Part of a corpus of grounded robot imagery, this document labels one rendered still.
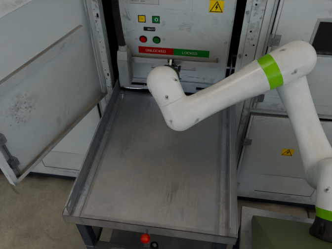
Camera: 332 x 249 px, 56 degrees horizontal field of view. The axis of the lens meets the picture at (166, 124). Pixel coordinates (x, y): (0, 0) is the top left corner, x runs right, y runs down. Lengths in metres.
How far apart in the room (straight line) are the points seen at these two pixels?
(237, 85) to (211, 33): 0.40
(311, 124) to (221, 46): 0.50
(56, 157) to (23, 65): 1.08
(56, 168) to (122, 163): 1.04
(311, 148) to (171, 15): 0.75
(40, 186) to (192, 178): 1.41
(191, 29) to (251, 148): 0.74
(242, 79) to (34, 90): 0.76
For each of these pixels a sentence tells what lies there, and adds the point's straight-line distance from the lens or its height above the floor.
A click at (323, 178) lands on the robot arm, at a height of 1.04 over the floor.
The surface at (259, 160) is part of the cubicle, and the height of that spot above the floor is 0.45.
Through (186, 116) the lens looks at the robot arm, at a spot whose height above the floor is 1.14.
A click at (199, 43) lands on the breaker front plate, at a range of 1.41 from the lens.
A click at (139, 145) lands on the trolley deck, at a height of 0.85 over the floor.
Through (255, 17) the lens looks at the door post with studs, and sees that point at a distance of 1.31.
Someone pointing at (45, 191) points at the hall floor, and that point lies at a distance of 2.37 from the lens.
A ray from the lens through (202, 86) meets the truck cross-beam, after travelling 1.53.
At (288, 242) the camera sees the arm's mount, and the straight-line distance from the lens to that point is 1.00.
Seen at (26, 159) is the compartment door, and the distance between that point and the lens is 1.38.
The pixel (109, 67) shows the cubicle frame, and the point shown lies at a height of 1.00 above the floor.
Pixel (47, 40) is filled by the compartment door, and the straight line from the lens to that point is 1.27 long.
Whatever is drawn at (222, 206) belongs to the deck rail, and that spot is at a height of 0.85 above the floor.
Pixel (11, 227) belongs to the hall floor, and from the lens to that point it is 2.31.
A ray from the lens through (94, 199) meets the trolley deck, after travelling 1.22.
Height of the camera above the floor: 1.87
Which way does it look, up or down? 46 degrees down
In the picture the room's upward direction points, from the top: 1 degrees counter-clockwise
